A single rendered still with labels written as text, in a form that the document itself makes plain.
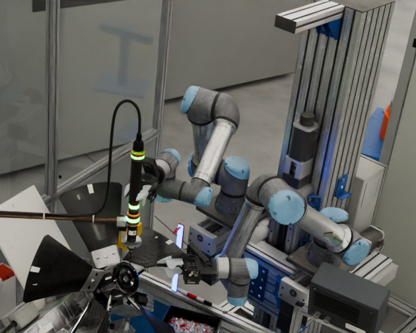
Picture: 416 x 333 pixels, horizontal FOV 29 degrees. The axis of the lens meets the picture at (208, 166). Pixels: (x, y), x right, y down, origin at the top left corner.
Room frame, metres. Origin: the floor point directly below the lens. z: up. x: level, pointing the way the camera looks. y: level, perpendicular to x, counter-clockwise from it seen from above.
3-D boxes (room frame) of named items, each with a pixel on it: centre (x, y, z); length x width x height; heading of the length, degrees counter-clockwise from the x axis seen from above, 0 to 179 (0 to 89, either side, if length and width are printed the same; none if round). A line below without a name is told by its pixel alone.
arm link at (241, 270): (2.38, -0.17, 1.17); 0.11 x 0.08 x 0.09; 100
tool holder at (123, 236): (2.29, 0.24, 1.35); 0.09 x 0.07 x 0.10; 98
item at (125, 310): (2.35, 0.24, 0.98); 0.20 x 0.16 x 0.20; 63
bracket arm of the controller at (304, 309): (2.33, -0.49, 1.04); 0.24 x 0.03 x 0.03; 63
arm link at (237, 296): (2.40, -0.16, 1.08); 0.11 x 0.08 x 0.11; 27
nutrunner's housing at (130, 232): (2.29, 0.23, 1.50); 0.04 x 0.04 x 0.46
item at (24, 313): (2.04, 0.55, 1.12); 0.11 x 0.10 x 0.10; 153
